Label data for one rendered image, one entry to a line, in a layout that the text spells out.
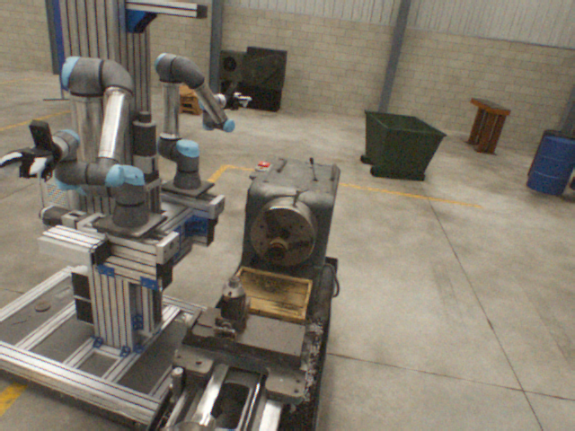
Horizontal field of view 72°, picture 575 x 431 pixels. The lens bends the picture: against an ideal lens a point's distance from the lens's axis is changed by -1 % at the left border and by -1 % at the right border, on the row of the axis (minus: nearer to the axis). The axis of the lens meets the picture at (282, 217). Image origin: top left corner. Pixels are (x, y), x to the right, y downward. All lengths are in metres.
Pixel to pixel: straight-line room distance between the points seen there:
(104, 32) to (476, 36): 10.99
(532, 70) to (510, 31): 1.15
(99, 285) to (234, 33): 10.37
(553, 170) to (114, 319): 7.09
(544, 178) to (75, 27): 7.30
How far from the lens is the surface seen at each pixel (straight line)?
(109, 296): 2.37
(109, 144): 1.50
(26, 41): 15.11
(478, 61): 12.26
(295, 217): 1.86
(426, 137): 6.51
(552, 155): 7.95
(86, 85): 1.66
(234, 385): 1.54
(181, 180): 2.15
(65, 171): 1.50
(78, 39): 1.95
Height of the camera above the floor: 1.98
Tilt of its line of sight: 25 degrees down
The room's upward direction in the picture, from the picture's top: 7 degrees clockwise
